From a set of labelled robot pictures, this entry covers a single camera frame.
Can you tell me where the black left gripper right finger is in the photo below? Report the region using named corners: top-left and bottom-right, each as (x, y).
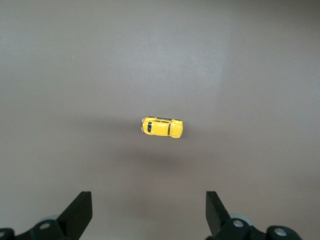
top-left (205, 191), bottom-right (305, 240)

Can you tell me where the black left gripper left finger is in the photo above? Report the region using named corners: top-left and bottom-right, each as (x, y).
top-left (0, 191), bottom-right (93, 240)

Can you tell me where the yellow beetle toy car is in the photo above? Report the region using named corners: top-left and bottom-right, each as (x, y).
top-left (139, 116), bottom-right (185, 140)

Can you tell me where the brown table cover sheet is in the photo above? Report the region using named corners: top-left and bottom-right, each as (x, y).
top-left (0, 0), bottom-right (320, 240)

